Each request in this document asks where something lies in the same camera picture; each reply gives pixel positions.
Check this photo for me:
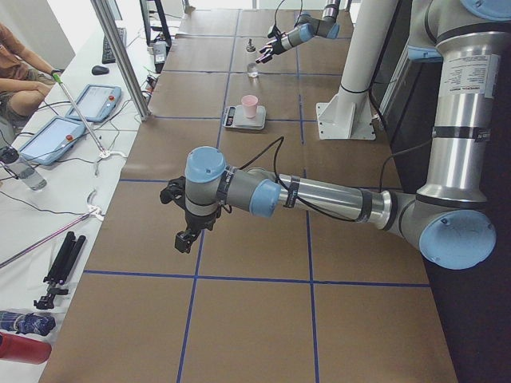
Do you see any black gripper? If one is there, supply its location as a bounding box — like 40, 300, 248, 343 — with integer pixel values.
174, 205, 221, 253
256, 35, 291, 64

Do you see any clear glass sauce bottle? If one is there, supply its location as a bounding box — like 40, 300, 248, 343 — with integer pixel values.
245, 38, 259, 78

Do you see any pink plastic cup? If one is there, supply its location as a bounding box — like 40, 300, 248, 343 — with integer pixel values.
241, 94, 259, 118

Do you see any silver digital kitchen scale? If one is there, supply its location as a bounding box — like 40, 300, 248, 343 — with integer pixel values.
222, 105, 267, 131

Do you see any black folded tripod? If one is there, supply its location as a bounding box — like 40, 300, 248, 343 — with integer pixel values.
34, 231, 86, 310

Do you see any black keyboard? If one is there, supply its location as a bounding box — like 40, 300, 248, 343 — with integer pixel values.
101, 27, 127, 64

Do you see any upper blue teach pendant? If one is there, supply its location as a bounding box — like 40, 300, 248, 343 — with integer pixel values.
75, 84, 122, 123

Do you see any blue teach pendant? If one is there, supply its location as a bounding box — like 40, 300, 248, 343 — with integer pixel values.
18, 116, 85, 166
75, 84, 122, 123

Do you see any lower blue teach pendant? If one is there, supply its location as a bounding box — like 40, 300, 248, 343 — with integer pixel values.
18, 116, 85, 166

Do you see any black computer mouse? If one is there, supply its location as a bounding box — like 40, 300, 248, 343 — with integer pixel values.
91, 65, 109, 76

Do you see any clear water bottle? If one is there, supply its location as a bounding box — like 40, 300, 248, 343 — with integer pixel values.
1, 146, 47, 191

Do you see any red metal bottle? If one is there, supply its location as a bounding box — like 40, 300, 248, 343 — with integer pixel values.
1, 333, 52, 365

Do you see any person in brown shirt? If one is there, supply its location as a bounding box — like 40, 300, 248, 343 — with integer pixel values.
1, 25, 63, 128

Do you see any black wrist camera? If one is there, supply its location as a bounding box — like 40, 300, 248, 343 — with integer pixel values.
160, 176, 186, 209
267, 24, 281, 39

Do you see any pink handled grabber stick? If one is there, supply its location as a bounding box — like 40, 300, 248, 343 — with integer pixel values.
0, 188, 104, 269

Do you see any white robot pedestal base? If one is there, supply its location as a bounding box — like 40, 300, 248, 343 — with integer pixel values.
316, 0, 398, 140

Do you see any green handled grabber stick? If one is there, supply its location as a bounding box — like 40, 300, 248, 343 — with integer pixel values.
51, 69, 128, 177

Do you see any aluminium frame post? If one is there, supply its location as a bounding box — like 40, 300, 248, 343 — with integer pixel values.
91, 0, 150, 121

